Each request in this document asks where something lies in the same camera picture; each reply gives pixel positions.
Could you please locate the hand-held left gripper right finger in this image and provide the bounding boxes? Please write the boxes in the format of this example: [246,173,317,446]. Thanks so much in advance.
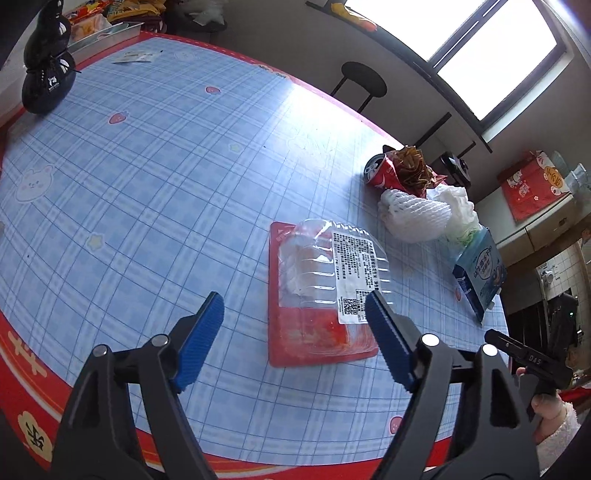
[364,289,541,480]

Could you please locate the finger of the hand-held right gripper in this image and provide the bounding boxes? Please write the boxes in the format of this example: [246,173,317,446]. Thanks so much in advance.
[484,329,525,364]

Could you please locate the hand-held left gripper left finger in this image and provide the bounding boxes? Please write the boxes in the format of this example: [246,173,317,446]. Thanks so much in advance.
[51,291,227,480]

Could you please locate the blue cardboard box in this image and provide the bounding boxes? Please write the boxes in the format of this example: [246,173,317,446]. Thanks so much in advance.
[451,227,509,324]

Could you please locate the red foam tray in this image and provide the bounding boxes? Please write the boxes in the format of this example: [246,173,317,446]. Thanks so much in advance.
[268,222,380,368]

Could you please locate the clear plastic clamshell container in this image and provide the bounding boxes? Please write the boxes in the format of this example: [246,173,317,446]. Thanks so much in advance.
[279,218,395,326]

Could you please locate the white foam fruit net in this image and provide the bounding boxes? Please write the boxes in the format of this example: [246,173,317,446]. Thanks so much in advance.
[379,187,455,243]

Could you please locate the white plastic bag with greens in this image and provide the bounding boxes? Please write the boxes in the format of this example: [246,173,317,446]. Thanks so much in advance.
[431,185,483,245]

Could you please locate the crushed red drink can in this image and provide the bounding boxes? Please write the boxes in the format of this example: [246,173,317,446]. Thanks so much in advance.
[364,154,407,191]

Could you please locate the brown foil wrapper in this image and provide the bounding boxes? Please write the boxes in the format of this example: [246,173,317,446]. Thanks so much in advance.
[383,144,448,198]

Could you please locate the person's right forearm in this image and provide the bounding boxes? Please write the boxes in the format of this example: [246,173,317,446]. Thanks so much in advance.
[534,404,581,474]

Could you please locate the person's right hand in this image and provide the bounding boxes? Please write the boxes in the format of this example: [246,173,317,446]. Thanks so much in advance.
[531,391,567,440]

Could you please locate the white fridge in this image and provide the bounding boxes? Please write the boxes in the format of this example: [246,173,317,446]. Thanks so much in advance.
[475,185,591,268]

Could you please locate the red printed cloth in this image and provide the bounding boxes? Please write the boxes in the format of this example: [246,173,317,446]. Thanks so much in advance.
[498,150,573,222]

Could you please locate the plastic containers on fridge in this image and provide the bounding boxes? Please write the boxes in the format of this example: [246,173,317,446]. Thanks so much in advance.
[551,150,591,195]

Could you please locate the blue plaid tablecloth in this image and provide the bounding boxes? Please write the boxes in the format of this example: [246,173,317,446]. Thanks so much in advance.
[0,30,509,476]

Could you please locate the electric pressure cooker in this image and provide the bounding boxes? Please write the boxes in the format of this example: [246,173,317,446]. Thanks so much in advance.
[438,152,472,185]

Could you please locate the black round-back chair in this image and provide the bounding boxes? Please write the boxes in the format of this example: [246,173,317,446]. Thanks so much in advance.
[330,61,387,114]

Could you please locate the window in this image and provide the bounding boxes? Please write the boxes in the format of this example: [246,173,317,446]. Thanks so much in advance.
[344,0,575,139]

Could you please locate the dark window sill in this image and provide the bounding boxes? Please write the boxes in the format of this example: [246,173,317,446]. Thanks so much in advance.
[305,0,492,155]

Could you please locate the black gourd-shaped bottle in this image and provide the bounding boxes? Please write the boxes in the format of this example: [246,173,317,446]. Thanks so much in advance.
[22,0,78,114]

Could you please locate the metal tray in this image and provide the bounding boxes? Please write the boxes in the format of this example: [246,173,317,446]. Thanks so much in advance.
[68,21,141,52]

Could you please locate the yellow snack packet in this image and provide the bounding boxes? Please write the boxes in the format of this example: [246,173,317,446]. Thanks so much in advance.
[325,0,377,32]

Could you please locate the crumpled white plastic bag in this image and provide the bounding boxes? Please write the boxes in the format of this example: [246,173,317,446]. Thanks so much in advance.
[178,0,227,26]

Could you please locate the pile of snack packets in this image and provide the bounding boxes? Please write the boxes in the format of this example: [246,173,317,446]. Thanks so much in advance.
[65,0,167,24]

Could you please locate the folded metal frame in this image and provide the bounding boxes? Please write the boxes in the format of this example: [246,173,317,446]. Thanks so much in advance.
[411,112,476,160]

